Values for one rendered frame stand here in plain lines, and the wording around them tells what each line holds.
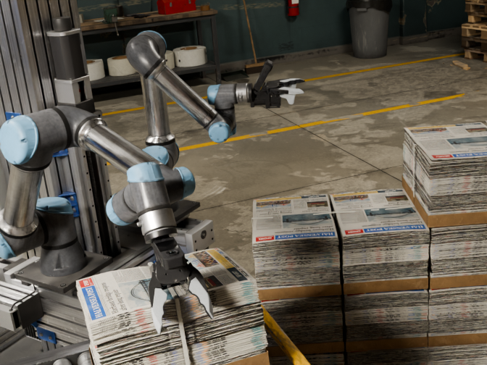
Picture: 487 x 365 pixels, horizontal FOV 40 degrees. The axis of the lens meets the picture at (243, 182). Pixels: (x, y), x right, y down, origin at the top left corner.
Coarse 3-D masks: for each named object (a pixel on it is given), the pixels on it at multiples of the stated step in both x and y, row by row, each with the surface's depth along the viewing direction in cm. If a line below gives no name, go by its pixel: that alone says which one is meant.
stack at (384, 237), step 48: (384, 192) 250; (288, 240) 220; (336, 240) 219; (384, 240) 220; (432, 240) 220; (480, 240) 220; (480, 288) 226; (288, 336) 233; (336, 336) 233; (384, 336) 233; (432, 336) 233
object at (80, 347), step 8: (72, 344) 178; (80, 344) 178; (88, 344) 177; (48, 352) 175; (56, 352) 175; (64, 352) 175; (72, 352) 175; (80, 352) 174; (16, 360) 173; (24, 360) 173; (32, 360) 173; (40, 360) 172; (48, 360) 172; (56, 360) 172; (72, 360) 174
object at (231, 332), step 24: (192, 264) 164; (216, 264) 161; (216, 288) 146; (240, 288) 148; (216, 312) 147; (240, 312) 149; (216, 336) 148; (240, 336) 151; (264, 336) 152; (216, 360) 149
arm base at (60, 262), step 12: (72, 240) 211; (48, 252) 210; (60, 252) 210; (72, 252) 212; (84, 252) 219; (48, 264) 210; (60, 264) 211; (72, 264) 211; (84, 264) 215; (48, 276) 211; (60, 276) 210
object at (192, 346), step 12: (180, 288) 149; (168, 300) 144; (180, 300) 144; (168, 312) 144; (192, 312) 145; (168, 324) 143; (192, 324) 146; (180, 336) 146; (192, 336) 146; (180, 348) 147; (192, 348) 147; (180, 360) 147; (192, 360) 148
